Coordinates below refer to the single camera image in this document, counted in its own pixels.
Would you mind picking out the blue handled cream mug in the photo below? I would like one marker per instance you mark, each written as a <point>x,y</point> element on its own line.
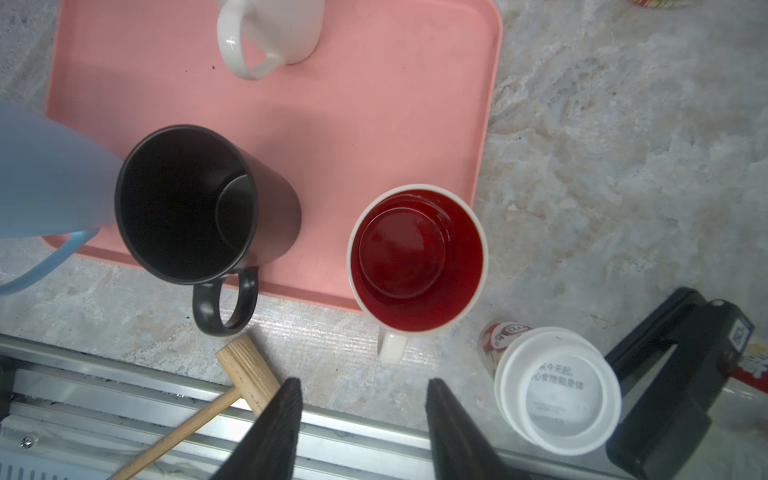
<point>54,181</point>

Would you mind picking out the black mug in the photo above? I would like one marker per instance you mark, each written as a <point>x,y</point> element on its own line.
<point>194,209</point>

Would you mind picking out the white round lidded jar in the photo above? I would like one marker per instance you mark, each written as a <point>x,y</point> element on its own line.
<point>552,386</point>

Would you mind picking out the pink tray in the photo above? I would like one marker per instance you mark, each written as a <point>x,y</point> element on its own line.
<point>396,93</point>

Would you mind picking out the wooden mallet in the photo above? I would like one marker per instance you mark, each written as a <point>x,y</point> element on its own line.
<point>253,381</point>

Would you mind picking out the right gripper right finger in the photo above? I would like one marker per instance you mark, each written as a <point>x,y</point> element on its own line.
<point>459,449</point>

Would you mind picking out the red interior white mug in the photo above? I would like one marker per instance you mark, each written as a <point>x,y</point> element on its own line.
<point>417,261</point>

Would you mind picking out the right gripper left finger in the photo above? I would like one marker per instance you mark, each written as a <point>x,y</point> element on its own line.
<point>268,451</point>

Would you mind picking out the black stapler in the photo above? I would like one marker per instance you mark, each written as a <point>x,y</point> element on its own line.
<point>702,342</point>

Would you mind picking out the cream mug middle back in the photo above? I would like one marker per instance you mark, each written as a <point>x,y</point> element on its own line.
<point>287,32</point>

